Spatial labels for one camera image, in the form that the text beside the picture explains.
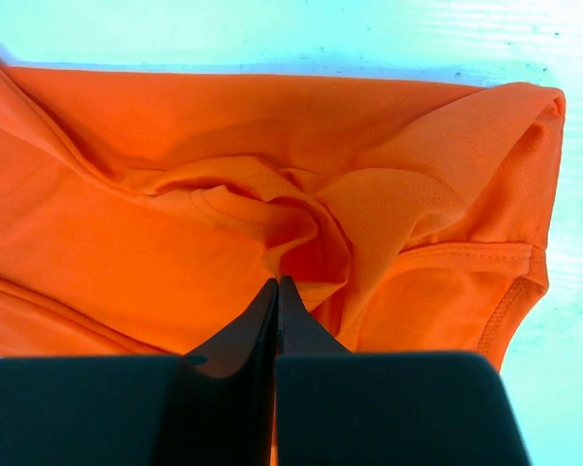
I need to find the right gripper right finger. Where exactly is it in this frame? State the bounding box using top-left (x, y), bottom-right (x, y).
top-left (275, 277), bottom-right (530, 465)

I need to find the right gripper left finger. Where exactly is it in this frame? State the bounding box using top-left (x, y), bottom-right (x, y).
top-left (0, 280), bottom-right (278, 465)

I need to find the orange t shirt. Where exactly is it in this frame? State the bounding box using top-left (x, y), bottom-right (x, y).
top-left (0, 64), bottom-right (566, 365)

